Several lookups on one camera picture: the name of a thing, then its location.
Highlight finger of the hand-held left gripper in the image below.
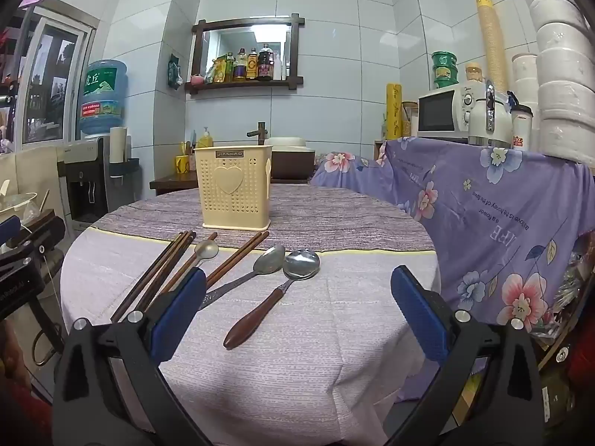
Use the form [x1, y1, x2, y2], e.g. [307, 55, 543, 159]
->
[17, 216, 67, 261]
[0, 217, 22, 247]

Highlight wooden counter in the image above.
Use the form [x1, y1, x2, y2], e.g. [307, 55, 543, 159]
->
[149, 169, 311, 196]

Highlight dark soy sauce bottle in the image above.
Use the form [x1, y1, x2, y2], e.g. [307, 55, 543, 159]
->
[257, 44, 274, 80]

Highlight metal spoon with patterned handle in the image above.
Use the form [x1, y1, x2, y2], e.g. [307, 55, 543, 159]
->
[197, 244, 286, 311]

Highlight white framed window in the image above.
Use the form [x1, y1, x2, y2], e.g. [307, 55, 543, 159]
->
[19, 9, 96, 146]

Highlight glass jar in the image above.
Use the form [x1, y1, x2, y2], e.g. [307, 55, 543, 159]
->
[402, 101, 419, 136]

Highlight white electric kettle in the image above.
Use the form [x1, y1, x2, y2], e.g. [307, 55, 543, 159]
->
[467, 79, 513, 148]

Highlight wood framed mirror shelf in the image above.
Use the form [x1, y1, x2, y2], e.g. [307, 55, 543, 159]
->
[185, 16, 306, 97]

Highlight yellow printed roll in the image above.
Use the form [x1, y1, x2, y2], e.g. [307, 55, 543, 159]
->
[385, 83, 403, 141]

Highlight brown wooden chopstick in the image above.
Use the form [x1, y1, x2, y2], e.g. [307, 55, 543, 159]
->
[122, 231, 191, 321]
[207, 233, 271, 289]
[205, 231, 268, 285]
[135, 232, 195, 313]
[162, 232, 218, 294]

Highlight water dispenser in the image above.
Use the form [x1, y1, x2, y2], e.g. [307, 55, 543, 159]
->
[62, 137, 111, 232]

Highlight cream perforated utensil holder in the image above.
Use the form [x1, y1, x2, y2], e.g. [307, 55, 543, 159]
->
[194, 145, 274, 233]

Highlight black chopstick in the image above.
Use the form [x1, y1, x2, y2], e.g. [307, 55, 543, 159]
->
[110, 231, 187, 322]

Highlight white microwave oven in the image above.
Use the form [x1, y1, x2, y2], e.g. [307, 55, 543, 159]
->
[416, 81, 487, 139]

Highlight wooden chair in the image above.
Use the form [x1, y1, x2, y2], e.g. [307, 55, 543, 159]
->
[25, 207, 67, 369]

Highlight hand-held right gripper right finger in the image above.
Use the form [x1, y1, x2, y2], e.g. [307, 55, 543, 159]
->
[386, 265, 544, 446]

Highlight purple floral cloth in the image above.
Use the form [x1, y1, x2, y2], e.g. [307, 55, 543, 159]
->
[311, 136, 595, 403]

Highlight stacks of white paper bowls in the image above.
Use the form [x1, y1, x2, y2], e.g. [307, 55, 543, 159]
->
[504, 0, 595, 169]

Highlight white travel tumbler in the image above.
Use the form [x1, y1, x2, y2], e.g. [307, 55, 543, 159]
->
[510, 104, 533, 150]

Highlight small silver spoon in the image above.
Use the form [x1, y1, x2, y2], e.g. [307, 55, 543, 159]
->
[183, 240, 219, 274]

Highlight bamboo style faucet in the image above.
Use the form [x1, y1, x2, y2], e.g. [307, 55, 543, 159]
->
[246, 122, 271, 146]

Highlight stacked green cans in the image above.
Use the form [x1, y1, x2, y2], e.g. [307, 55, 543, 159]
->
[431, 51, 459, 90]

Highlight stack of yellow paper cups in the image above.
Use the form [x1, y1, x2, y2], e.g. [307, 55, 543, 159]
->
[473, 0, 510, 96]

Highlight blue water jug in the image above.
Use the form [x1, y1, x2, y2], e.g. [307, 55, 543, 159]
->
[77, 59, 129, 139]

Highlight round basin bowl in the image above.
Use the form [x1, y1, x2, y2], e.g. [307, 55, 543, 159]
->
[263, 136, 317, 181]

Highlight white paper cup stack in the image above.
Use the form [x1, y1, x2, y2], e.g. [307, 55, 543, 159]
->
[110, 125, 128, 168]

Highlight metal spoon with wooden handle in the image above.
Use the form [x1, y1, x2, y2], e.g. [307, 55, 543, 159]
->
[223, 249, 321, 350]

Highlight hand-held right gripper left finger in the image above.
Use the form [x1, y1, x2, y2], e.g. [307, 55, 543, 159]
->
[53, 267, 218, 446]

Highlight green hanging packet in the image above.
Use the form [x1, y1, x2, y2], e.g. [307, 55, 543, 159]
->
[168, 53, 185, 90]

